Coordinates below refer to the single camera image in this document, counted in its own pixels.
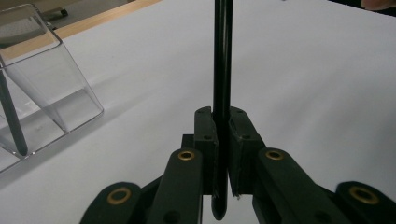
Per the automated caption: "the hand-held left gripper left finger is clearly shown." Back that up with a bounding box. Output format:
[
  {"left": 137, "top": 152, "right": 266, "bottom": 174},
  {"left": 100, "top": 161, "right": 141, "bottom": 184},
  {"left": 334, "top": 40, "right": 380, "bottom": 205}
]
[{"left": 146, "top": 105, "right": 220, "bottom": 224}]

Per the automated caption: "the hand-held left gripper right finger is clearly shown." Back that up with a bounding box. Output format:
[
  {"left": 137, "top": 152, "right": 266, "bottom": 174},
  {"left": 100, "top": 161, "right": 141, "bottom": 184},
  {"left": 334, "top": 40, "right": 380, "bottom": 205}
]
[{"left": 227, "top": 105, "right": 353, "bottom": 224}]

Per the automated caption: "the clear plastic organizer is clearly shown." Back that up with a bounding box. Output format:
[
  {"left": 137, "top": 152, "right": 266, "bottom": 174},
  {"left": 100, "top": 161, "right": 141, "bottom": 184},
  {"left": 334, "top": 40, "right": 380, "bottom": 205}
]
[{"left": 0, "top": 3, "right": 106, "bottom": 174}]

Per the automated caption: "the white board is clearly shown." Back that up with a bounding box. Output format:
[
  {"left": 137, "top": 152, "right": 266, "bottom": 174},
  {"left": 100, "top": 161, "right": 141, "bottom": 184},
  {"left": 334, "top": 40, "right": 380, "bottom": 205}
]
[{"left": 0, "top": 0, "right": 396, "bottom": 224}]

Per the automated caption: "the wooden table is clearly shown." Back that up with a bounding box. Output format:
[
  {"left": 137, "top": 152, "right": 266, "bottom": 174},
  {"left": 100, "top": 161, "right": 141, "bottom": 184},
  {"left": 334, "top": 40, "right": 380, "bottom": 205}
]
[{"left": 0, "top": 0, "right": 163, "bottom": 61}]

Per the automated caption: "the low wheeled footrest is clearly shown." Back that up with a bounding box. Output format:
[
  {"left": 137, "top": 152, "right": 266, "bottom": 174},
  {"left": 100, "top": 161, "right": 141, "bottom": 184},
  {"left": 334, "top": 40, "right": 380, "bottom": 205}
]
[{"left": 0, "top": 6, "right": 70, "bottom": 49}]

